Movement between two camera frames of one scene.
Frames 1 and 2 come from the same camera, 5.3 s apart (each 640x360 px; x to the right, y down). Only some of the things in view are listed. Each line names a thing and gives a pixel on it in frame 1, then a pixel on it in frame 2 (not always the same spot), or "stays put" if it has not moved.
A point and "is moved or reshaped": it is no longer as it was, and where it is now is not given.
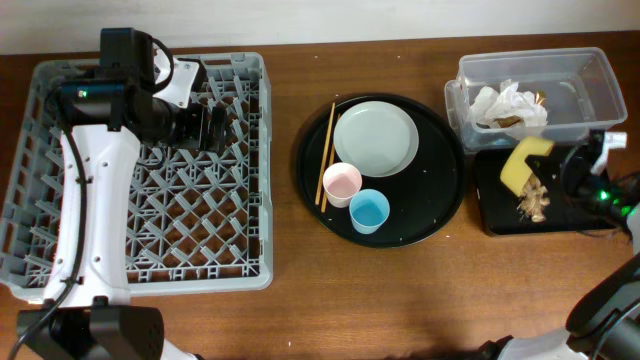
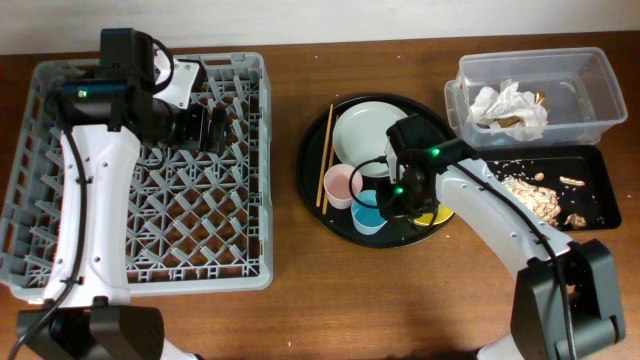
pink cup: x=341 y=182 stays put
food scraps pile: x=533 y=200 is moved or reshaped
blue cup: x=368 y=210 stays put
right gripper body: x=582 y=182 → x=398 y=197
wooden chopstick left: x=325 y=153 stays put
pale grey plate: x=381 y=138 stays put
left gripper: x=201 y=130 stays put
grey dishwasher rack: x=197 y=220 stays put
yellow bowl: x=516 y=171 → x=443 y=213
